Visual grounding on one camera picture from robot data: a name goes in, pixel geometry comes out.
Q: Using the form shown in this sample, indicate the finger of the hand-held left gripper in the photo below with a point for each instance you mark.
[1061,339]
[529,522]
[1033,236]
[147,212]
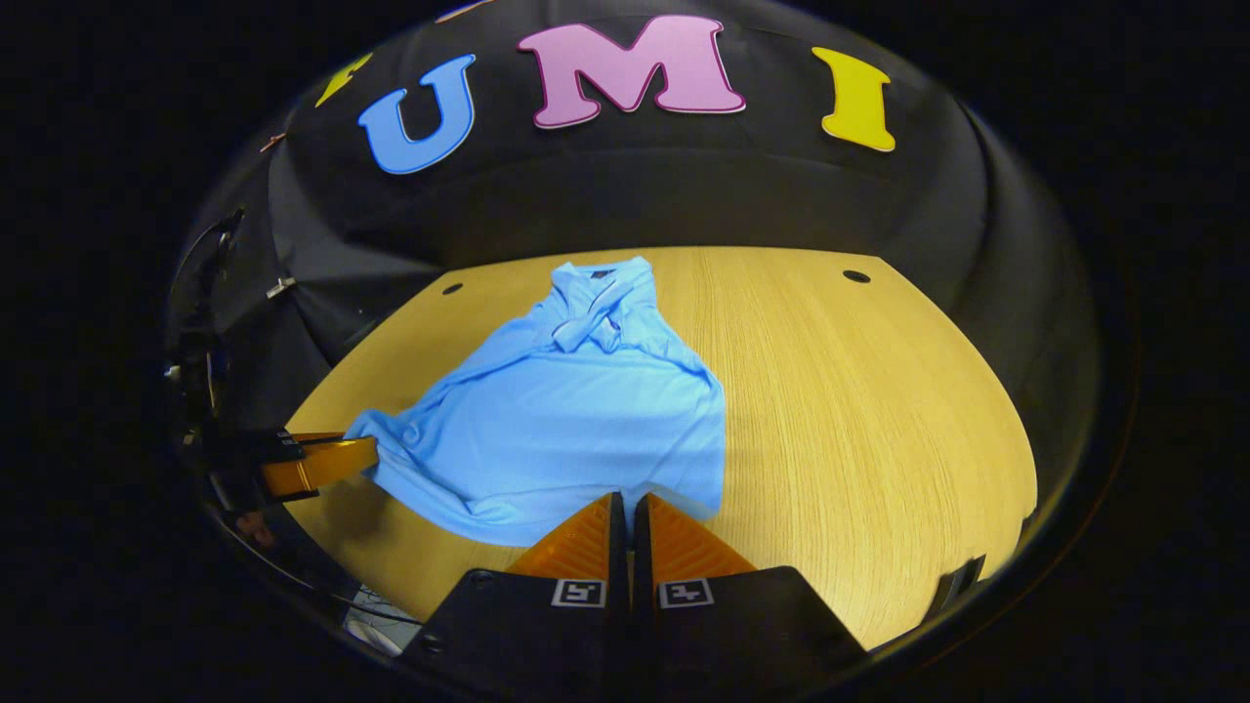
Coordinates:
[312,434]
[322,467]

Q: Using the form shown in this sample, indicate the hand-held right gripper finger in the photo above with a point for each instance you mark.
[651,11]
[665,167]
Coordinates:
[618,547]
[642,547]

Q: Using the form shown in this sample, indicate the light blue T-shirt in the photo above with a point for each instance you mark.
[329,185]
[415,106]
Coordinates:
[566,420]

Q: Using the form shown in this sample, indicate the white clip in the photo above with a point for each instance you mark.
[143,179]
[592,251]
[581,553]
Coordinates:
[281,287]

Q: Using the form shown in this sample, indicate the copper clip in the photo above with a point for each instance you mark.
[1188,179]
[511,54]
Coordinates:
[273,143]

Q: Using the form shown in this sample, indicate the black backdrop cloth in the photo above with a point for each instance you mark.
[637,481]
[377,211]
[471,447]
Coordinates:
[684,186]

